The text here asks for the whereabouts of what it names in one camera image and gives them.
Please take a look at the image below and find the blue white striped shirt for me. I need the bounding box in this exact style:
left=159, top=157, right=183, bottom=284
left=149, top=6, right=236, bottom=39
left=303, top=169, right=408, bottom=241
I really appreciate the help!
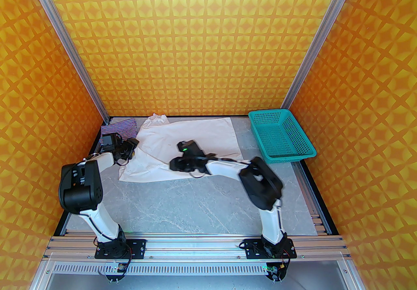
left=101, top=118, right=137, bottom=140

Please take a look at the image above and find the teal plastic mesh basket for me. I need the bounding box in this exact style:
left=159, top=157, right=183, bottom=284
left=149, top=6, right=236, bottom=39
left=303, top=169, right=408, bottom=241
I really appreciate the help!
left=248, top=109, right=317, bottom=164

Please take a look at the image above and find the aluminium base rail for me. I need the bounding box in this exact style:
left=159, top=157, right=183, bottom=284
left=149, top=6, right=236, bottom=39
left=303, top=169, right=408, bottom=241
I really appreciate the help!
left=46, top=232, right=349, bottom=261

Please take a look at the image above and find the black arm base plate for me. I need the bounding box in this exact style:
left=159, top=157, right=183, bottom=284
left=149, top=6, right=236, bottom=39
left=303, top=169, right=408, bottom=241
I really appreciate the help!
left=240, top=239, right=297, bottom=259
left=94, top=239, right=147, bottom=259

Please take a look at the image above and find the slotted metal cable duct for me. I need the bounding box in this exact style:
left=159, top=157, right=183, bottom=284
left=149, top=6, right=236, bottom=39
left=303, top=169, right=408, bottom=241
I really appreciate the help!
left=49, top=261, right=354, bottom=278

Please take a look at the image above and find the small electronics board with wires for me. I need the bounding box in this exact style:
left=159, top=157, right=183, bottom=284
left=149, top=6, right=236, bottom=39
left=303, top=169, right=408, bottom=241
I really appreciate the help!
left=265, top=261, right=284, bottom=283
left=112, top=261, right=128, bottom=283

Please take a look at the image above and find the aluminium frame post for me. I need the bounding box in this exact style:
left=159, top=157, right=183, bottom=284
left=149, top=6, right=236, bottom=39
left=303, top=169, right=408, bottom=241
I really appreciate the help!
left=18, top=0, right=110, bottom=122
left=282, top=0, right=367, bottom=109

